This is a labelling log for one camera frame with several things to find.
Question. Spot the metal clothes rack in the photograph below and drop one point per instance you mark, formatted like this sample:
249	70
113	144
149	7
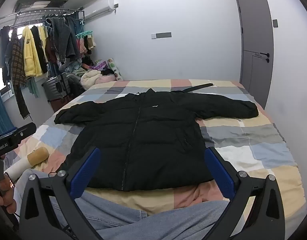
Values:
43	11

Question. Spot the grey door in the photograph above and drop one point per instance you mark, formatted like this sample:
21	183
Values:
256	30

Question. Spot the blue curtain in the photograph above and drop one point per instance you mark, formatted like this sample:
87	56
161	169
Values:
1	107

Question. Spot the white air conditioner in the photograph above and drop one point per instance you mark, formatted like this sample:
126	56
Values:
101	8

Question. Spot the checkered bed sheet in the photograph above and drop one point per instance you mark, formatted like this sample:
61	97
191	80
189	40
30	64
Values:
243	135

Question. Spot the black belt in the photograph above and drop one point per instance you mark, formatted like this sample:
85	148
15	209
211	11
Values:
201	87

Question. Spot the person's legs in jeans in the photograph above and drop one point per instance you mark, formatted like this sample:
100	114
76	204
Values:
143	222

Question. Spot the ceiling drying rack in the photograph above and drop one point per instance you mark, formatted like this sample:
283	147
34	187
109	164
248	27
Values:
41	3

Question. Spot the black puffer jacket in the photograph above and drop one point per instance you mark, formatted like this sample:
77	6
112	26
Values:
156	135

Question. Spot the green clip hanger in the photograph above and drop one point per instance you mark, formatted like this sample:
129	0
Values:
84	33

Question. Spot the dark grey hanging jacket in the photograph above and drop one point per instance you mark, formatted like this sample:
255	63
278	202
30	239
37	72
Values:
62	37

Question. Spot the teal hanging garment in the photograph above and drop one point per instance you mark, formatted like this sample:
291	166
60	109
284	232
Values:
33	86

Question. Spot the beige white cylinder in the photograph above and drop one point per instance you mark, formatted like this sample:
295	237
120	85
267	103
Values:
38	156

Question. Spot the pile of mixed clothes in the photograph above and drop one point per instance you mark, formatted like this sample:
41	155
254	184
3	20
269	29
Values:
98	65

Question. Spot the cream fleece blanket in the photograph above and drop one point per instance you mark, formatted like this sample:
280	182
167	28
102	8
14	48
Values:
91	78

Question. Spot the printed pillow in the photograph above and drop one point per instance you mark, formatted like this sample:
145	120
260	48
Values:
116	70

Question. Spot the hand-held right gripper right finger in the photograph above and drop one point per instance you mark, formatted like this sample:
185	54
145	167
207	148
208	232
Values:
219	172

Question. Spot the dark bag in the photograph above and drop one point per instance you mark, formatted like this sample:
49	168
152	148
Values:
76	85

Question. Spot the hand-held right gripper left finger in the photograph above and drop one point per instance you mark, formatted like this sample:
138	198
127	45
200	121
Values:
84	172

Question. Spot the dark wall light switch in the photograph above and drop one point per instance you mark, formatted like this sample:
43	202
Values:
275	23

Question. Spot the brown plaid coat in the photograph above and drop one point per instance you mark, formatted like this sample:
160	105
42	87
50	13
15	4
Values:
17	62

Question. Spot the yellow fleece coat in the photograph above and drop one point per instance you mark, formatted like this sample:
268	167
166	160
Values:
29	52

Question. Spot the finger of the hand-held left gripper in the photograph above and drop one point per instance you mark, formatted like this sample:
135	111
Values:
27	129

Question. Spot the person's left hand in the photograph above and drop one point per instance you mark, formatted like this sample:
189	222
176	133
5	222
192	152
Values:
6	202

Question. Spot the grey suitcase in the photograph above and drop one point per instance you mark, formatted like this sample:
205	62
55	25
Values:
56	87

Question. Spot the grey white wall panel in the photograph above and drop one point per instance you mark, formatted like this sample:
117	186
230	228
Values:
163	35

